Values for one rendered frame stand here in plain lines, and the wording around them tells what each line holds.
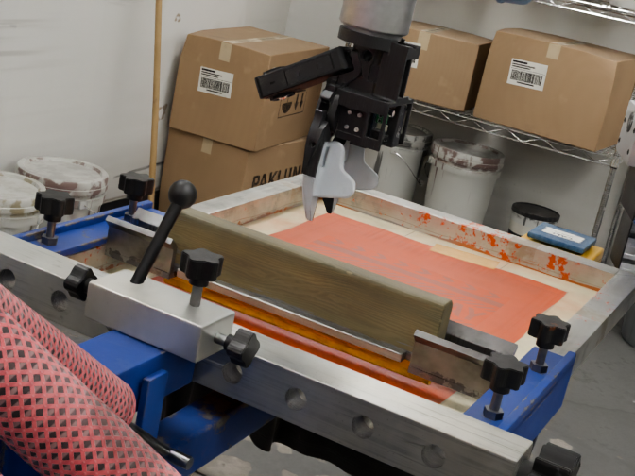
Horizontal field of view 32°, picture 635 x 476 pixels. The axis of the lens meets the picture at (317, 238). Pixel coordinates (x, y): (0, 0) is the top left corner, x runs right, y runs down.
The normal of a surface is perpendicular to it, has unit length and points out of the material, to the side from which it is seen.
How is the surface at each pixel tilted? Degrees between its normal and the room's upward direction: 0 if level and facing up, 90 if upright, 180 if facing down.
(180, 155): 90
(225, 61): 89
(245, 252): 90
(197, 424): 0
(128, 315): 90
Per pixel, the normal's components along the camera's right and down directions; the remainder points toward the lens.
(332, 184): -0.40, 0.04
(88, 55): 0.87, 0.30
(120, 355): 0.19, -0.94
